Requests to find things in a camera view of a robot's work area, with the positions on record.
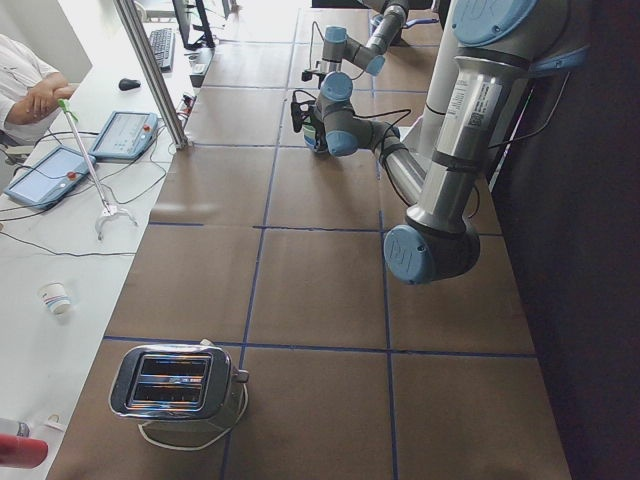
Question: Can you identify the person in white shirt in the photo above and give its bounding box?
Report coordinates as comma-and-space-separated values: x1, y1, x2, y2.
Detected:
1, 34, 77, 146

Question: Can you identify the near blue teach pendant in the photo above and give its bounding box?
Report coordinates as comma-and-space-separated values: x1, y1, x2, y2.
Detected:
4, 145, 89, 210

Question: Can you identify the black monitor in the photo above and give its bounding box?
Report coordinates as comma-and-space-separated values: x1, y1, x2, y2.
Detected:
172, 0, 215, 51

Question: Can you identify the paper cup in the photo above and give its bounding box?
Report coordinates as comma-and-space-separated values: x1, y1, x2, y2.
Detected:
38, 282, 71, 315

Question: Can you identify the white toaster power cable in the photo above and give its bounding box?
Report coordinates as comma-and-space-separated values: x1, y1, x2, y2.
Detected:
136, 385, 249, 450

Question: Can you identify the cream white toaster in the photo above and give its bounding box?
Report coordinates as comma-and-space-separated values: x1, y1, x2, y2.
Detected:
109, 343, 249, 433

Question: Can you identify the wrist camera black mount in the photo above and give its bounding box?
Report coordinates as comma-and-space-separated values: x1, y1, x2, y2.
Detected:
301, 68, 326, 84
290, 89, 316, 133

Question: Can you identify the blue saucepan with glass lid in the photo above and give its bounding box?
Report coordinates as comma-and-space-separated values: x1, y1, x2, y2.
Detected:
366, 7, 443, 52

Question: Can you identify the blue bowl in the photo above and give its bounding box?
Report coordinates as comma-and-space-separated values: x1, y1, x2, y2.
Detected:
302, 125, 328, 154

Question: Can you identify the green bowl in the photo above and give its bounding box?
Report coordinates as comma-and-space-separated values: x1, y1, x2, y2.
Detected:
302, 112, 316, 137

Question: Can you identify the red bottle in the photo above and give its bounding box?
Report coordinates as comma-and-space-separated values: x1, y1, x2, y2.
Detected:
0, 434, 49, 469

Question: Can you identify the long reach grabber tool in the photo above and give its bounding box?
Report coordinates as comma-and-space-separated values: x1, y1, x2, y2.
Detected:
57, 99, 138, 241

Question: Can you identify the black computer mouse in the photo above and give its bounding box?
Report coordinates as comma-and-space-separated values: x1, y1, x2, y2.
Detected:
118, 78, 141, 91

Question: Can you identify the far blue teach pendant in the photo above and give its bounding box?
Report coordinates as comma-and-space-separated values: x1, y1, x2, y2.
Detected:
89, 111, 159, 163

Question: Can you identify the black keyboard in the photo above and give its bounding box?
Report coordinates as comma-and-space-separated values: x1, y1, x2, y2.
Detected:
149, 28, 175, 72

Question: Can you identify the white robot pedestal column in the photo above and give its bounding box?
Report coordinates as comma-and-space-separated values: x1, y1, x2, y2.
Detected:
402, 26, 459, 172

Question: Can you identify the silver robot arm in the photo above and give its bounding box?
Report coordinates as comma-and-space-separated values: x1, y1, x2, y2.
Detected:
316, 0, 421, 76
311, 1, 592, 284

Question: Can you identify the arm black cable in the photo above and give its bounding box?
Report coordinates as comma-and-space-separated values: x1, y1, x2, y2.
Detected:
374, 106, 571, 221
307, 19, 371, 81

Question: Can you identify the aluminium frame post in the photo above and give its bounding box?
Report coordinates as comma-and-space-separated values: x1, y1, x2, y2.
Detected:
114, 0, 188, 150

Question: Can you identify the blue teach pendant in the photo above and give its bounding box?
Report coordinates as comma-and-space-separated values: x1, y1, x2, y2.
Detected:
4, 145, 89, 210
89, 111, 159, 163

